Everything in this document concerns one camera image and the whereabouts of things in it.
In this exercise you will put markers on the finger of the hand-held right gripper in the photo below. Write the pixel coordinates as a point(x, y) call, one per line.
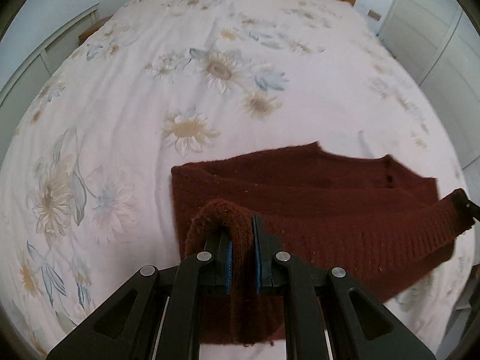
point(468, 208)

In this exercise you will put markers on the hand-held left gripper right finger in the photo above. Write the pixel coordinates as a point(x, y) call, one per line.
point(257, 262)

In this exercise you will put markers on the beige wall switch plate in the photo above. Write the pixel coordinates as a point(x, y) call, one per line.
point(374, 14)

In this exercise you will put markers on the white floral bed blanket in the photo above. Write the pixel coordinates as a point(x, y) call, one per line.
point(150, 82)

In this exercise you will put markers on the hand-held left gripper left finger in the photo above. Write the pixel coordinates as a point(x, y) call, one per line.
point(227, 266)

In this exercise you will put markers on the wooden nightstand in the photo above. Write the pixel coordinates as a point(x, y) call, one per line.
point(92, 30)

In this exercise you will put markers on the white slatted wall panel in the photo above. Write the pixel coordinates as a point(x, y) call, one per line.
point(37, 60)

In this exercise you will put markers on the dark red knit sweater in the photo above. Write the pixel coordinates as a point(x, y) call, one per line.
point(318, 202)

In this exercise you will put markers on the white wardrobe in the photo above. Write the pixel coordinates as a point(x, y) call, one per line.
point(431, 37)

